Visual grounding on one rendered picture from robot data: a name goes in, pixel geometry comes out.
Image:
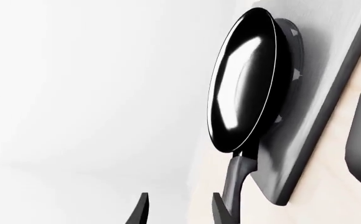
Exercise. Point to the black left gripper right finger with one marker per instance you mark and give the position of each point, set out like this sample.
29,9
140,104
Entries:
219,213

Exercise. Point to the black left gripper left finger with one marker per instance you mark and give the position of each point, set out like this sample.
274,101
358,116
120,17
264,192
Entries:
140,212

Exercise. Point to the flat black stove plate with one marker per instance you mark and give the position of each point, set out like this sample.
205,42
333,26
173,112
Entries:
311,130

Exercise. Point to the black frying pan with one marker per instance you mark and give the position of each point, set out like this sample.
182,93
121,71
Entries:
246,81

